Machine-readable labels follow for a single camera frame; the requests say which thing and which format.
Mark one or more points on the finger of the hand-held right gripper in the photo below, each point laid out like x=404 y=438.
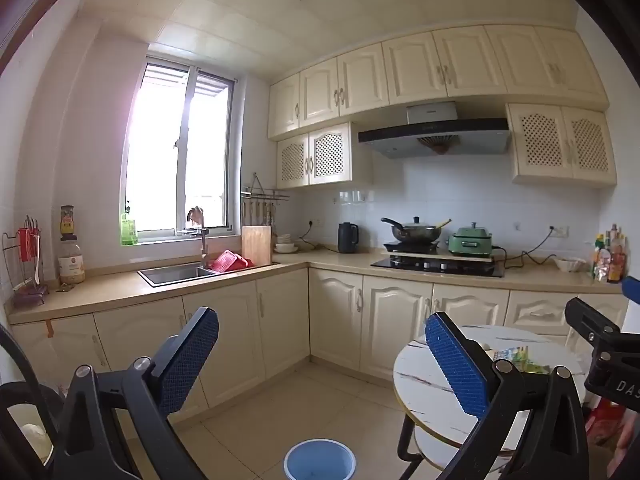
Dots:
x=632 y=290
x=602 y=332

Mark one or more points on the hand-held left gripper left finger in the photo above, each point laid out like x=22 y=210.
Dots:
x=190 y=355

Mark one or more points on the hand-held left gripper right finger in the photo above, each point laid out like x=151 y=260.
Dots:
x=460 y=365

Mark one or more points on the yellow colourful snack packet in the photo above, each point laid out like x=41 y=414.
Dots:
x=510 y=354

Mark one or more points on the blue plastic trash bin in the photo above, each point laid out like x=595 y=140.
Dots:
x=320 y=460

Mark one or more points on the group of condiment bottles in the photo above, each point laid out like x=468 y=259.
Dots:
x=610 y=260

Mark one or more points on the round white marble table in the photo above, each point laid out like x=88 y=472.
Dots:
x=425 y=385

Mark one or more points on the red plastic bag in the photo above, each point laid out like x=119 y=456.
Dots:
x=607 y=425

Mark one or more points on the white bowl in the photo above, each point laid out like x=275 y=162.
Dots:
x=570 y=264

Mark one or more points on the stainless steel sink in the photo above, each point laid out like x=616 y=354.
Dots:
x=175 y=274

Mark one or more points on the red plastic basket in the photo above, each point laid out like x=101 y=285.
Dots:
x=230 y=261

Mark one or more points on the steel kitchen faucet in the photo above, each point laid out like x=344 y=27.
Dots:
x=203 y=240

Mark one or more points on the green electric cooking pot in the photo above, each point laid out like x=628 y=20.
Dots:
x=470 y=242

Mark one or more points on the wooden cutting board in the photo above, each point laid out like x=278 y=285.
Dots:
x=256 y=245

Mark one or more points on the green dish soap bottle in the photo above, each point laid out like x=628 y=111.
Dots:
x=128 y=230

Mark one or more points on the black wok with lid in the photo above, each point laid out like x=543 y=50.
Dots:
x=415 y=232

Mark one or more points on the stack of white bowls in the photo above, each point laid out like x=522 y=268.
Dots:
x=285 y=245

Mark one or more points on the clear jar with white label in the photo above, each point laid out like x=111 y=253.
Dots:
x=71 y=262

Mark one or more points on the black electric kettle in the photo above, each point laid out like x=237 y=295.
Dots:
x=347 y=238

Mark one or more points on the white rounded object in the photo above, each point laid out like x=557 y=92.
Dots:
x=32 y=435

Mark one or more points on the yellow label sauce bottle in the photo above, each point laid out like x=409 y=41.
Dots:
x=67 y=222

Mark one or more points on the sliding kitchen window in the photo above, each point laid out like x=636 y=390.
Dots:
x=185 y=150

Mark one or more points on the black range hood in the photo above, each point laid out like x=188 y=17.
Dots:
x=435 y=135

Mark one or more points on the cream upper kitchen cabinets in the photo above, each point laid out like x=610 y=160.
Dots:
x=415 y=67

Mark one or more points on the cream lattice door wall cabinet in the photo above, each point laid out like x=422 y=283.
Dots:
x=320 y=152
x=560 y=142

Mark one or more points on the wall rail with hanging utensils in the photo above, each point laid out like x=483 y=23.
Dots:
x=260 y=200

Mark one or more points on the white wall switch panel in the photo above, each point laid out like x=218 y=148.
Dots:
x=356 y=196

